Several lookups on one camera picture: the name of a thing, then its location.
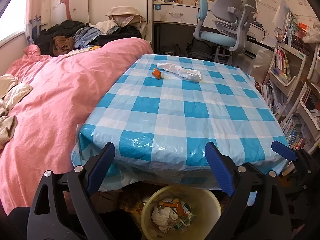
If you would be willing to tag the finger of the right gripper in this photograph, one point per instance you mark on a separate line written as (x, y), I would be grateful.
(284, 151)

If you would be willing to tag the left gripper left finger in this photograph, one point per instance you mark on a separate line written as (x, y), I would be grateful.
(62, 206)

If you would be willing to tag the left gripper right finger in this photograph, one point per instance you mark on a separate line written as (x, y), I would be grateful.
(257, 208)

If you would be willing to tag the white tissue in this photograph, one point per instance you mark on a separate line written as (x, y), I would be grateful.
(188, 74)

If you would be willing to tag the yellow trash bin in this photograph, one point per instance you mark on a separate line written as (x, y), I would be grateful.
(176, 212)

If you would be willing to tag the white bookshelf with books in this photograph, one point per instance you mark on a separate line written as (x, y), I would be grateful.
(291, 65)

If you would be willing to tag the clear plastic bag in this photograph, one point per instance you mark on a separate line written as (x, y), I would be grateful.
(260, 65)

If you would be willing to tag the pink duvet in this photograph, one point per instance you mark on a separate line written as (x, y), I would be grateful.
(65, 90)

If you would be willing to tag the blue checkered tablecloth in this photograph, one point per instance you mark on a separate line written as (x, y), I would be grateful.
(159, 128)

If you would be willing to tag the cream clothes on bed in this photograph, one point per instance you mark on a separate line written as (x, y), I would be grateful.
(12, 92)

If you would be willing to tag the blue grey desk chair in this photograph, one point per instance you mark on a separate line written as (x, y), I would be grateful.
(234, 18)

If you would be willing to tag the yellow book on bed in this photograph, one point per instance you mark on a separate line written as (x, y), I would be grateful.
(81, 50)

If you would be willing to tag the pile of dark clothes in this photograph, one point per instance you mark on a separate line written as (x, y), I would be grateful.
(71, 35)

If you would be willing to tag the white desk with drawers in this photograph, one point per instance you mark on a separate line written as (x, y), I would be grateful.
(186, 15)

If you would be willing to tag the beige bag on bed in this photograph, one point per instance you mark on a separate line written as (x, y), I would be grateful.
(125, 15)

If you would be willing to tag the pink window curtain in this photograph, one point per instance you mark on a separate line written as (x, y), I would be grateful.
(37, 12)

